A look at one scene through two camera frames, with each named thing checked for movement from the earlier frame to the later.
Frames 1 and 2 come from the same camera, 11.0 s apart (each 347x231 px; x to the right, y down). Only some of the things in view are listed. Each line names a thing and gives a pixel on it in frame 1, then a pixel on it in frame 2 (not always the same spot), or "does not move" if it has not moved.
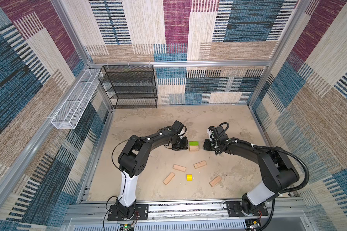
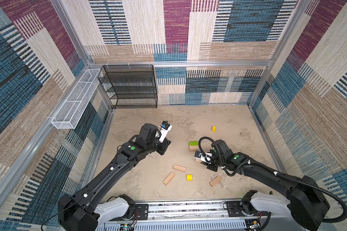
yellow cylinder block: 189,177 does not move
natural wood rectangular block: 193,148 does not move
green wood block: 193,143 does not move
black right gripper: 206,145 -> 211,167
